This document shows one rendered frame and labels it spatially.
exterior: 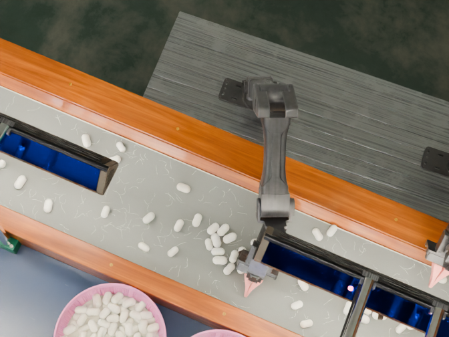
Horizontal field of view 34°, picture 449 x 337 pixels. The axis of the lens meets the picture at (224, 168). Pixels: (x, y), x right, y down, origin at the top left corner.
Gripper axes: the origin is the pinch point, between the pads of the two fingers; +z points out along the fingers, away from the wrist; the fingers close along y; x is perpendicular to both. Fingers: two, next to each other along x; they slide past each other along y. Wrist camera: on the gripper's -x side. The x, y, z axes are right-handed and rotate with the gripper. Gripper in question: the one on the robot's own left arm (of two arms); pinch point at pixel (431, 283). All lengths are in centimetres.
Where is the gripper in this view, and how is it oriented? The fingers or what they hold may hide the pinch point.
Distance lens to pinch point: 189.7
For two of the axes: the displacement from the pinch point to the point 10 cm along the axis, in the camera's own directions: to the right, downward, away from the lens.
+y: 9.2, 3.8, -0.8
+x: 2.0, -2.8, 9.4
